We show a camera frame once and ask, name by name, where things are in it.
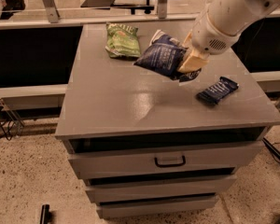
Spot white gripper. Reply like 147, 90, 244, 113
177, 6, 239, 74

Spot blue chip bag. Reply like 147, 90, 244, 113
134, 30, 202, 82

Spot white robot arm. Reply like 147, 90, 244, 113
177, 0, 280, 73

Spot green jalapeno chip bag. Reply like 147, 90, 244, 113
105, 23, 141, 58

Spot dark blue snack bar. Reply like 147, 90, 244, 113
196, 77, 239, 105

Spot grey drawer cabinet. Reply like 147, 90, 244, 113
56, 23, 280, 209

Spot middle grey drawer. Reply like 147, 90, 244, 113
86, 175, 236, 203

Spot grey drawer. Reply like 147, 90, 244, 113
86, 175, 236, 203
96, 195, 218, 219
69, 141, 263, 179

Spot top grey drawer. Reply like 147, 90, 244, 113
69, 141, 263, 179

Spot bottom grey drawer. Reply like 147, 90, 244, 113
96, 195, 218, 219

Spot metal glass railing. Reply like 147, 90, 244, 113
0, 0, 280, 31

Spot black cylindrical floor object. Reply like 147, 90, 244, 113
39, 204, 52, 224

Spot black drawer handle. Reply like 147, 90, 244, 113
154, 155, 187, 168

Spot black cables on left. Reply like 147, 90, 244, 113
0, 100, 24, 142

